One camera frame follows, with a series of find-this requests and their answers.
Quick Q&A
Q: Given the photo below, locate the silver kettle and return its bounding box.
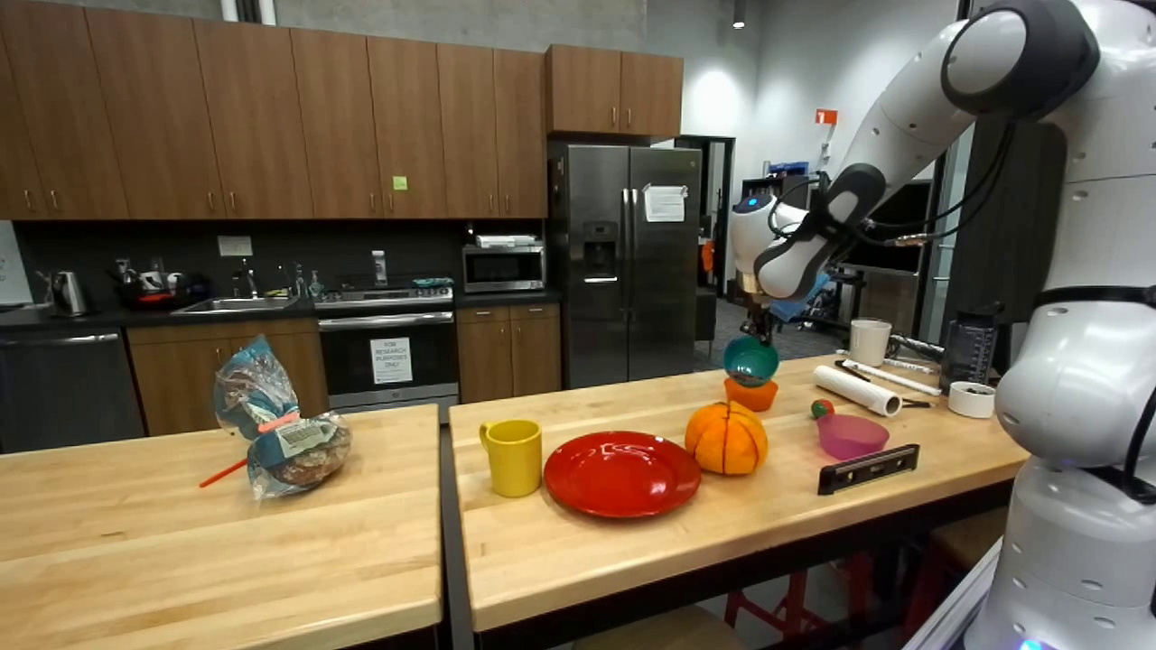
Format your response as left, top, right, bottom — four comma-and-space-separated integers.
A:
45, 269, 91, 317

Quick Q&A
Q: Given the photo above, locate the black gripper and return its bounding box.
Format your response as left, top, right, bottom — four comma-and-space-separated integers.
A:
733, 270, 779, 347

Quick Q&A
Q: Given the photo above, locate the pink plastic bowl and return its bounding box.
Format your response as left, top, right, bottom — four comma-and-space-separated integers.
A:
815, 412, 892, 463

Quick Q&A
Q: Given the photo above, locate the red plate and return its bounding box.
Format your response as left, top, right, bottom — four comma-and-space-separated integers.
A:
541, 429, 703, 524

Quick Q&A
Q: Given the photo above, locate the orange plastic bowl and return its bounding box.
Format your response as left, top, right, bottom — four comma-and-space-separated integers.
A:
721, 376, 779, 417

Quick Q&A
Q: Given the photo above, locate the green plastic bowl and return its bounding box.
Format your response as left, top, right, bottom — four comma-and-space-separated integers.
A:
717, 333, 782, 392

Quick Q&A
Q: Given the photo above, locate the brown upper cabinet row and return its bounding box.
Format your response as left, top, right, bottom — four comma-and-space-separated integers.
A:
0, 0, 551, 223

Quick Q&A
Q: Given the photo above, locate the white paper on oven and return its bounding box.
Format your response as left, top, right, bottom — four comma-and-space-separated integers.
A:
367, 336, 416, 392

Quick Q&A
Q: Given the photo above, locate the brown lower cabinet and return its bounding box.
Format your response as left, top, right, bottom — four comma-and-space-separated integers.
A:
122, 313, 327, 436
450, 299, 562, 406

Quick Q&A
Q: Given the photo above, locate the dark transparent water jug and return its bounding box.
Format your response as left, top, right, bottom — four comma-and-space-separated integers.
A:
940, 312, 1003, 387

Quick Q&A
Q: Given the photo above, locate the clear plastic snack bag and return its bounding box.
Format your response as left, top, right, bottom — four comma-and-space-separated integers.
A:
193, 333, 354, 507

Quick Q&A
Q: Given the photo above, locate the brown cabinet above fridge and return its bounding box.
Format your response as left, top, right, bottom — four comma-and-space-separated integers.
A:
544, 42, 686, 140

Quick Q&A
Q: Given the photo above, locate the yellow mug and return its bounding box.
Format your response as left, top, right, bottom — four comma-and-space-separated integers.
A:
475, 417, 544, 501

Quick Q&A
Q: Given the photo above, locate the black steel fridge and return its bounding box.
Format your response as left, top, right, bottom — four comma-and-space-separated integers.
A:
547, 140, 703, 392

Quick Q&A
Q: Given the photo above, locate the white paper on fridge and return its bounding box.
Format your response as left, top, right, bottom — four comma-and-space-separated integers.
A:
639, 180, 688, 229

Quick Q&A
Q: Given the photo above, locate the black dishwasher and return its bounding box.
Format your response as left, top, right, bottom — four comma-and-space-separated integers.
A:
0, 325, 149, 457

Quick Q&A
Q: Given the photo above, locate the black spirit level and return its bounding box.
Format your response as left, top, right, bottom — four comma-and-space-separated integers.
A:
815, 440, 926, 497

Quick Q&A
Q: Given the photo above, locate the red metal stool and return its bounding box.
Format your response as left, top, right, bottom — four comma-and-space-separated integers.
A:
717, 559, 876, 650

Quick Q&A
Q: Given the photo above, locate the white paper towel roll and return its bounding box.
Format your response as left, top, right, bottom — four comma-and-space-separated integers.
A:
808, 360, 905, 424

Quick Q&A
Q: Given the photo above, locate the white printed mug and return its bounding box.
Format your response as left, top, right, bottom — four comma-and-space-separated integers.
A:
844, 313, 897, 370

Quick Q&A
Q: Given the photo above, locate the black built-in oven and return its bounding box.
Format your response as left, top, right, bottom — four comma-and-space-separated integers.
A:
313, 287, 463, 417

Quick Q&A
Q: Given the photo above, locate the orange toy pumpkin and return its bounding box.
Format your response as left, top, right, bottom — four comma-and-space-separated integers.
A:
681, 399, 774, 481

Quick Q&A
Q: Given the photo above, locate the steel microwave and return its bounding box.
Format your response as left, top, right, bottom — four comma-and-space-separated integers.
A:
457, 237, 547, 295

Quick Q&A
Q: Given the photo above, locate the white tape roll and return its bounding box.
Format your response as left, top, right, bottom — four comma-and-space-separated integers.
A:
941, 378, 995, 424

